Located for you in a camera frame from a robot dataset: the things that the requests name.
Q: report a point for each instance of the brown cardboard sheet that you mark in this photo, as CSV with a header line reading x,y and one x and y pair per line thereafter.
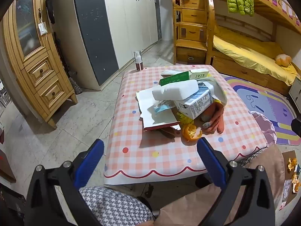
x,y
285,169

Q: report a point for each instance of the trash bin with pink bag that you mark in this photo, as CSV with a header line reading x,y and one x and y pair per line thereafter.
x,y
265,127

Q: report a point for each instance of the white blue milk carton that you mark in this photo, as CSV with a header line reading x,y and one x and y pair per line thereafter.
x,y
197,106

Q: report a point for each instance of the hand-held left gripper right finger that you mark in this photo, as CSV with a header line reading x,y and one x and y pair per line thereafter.
x,y
211,164

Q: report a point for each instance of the orange peel piece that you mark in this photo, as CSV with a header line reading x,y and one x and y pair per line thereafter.
x,y
292,164
296,182

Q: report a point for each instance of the rainbow rug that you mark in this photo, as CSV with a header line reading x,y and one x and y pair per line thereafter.
x,y
258,98

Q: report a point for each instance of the orange peel half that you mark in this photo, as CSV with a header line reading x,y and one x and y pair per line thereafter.
x,y
191,133

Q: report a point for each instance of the pink checkered tablecloth table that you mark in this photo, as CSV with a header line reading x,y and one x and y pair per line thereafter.
x,y
164,150

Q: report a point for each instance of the white printed paper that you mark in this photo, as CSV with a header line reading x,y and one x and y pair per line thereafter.
x,y
287,191

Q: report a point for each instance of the wooden cabinet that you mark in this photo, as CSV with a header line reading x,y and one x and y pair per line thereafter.
x,y
40,75

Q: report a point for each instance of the white plastic bag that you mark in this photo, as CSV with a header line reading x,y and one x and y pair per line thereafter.
x,y
217,91

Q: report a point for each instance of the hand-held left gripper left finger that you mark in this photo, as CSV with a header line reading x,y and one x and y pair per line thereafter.
x,y
90,164

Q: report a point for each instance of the white spray bottle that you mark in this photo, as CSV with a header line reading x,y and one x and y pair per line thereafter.
x,y
138,63

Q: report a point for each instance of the orange knit glove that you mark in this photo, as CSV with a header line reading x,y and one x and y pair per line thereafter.
x,y
208,120
219,120

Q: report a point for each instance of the yellow bed sheet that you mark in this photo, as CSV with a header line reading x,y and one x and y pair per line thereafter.
x,y
247,51

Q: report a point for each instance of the white tissue packet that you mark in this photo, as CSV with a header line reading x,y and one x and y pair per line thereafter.
x,y
174,90

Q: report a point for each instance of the yellow foam fruit net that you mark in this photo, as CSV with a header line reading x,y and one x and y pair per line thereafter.
x,y
184,119

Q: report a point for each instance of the orange plush toy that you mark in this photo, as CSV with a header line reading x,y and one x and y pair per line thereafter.
x,y
283,60

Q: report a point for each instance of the white carton green print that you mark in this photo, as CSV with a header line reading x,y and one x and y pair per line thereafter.
x,y
199,74

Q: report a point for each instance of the blue face mask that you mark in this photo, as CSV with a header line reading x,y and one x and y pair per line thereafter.
x,y
162,109

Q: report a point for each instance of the person's houndstooth trouser leg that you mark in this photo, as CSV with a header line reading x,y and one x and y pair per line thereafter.
x,y
112,204

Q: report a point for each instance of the white storage box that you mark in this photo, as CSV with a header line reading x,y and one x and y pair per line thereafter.
x,y
295,91

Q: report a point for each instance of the wooden stair drawers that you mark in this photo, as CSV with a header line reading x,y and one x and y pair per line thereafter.
x,y
191,16

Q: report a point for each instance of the small white wrapper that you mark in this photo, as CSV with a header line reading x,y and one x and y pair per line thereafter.
x,y
170,72

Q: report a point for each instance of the white hanging tag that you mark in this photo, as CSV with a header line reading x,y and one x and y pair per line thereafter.
x,y
42,28

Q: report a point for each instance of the wooden bunk bed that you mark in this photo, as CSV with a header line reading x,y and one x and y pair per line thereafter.
x,y
235,68

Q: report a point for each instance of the black hanging bag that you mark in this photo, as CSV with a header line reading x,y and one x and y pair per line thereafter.
x,y
50,7

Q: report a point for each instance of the grey white wardrobe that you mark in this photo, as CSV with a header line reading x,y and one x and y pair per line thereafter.
x,y
122,28

